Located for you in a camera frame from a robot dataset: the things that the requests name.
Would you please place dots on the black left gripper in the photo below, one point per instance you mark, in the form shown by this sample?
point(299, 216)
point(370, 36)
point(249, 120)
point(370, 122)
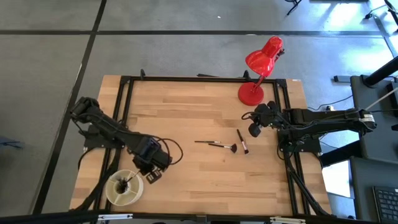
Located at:
point(155, 163)

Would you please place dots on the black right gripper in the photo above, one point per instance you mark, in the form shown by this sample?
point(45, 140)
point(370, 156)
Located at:
point(272, 116)

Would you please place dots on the large fluffy powder brush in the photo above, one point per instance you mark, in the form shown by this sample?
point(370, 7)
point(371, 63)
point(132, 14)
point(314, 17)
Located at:
point(123, 186)

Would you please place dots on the grey round-head makeup brush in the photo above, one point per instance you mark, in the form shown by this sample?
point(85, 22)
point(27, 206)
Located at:
point(242, 141)

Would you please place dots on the black fan makeup brush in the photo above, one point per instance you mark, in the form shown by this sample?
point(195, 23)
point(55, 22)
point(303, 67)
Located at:
point(233, 148)

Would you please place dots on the thin black liner brush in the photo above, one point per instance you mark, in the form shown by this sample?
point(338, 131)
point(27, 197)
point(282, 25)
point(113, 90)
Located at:
point(206, 142)

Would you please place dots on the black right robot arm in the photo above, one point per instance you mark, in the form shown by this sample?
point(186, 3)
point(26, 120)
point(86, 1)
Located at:
point(326, 121)

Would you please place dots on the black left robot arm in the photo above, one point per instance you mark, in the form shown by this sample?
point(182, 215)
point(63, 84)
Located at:
point(105, 124)

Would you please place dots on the white round brush holder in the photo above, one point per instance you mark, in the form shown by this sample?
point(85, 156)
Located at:
point(133, 193)

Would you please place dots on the red desk lamp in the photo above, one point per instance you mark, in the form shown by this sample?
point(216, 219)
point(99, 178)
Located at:
point(251, 93)

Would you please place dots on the grey stand foot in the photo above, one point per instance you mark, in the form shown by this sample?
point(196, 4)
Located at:
point(342, 78)

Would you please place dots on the grey desk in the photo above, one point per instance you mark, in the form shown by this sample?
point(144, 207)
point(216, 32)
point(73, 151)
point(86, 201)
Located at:
point(373, 146)
point(363, 193)

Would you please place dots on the black chair base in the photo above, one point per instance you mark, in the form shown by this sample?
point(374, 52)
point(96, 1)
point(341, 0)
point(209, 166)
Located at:
point(293, 6)

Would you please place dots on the black pole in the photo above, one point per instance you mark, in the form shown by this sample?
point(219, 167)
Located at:
point(381, 72)

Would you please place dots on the black keyboard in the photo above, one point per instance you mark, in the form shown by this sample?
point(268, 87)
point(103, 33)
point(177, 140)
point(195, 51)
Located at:
point(387, 203)

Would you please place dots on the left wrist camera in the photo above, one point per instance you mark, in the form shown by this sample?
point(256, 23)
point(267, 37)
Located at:
point(147, 148)

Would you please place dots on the silver bracket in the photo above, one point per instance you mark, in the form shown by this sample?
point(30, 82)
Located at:
point(287, 220)
point(115, 216)

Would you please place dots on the black table frame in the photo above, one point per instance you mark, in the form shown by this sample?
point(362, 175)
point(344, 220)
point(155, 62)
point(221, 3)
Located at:
point(202, 79)

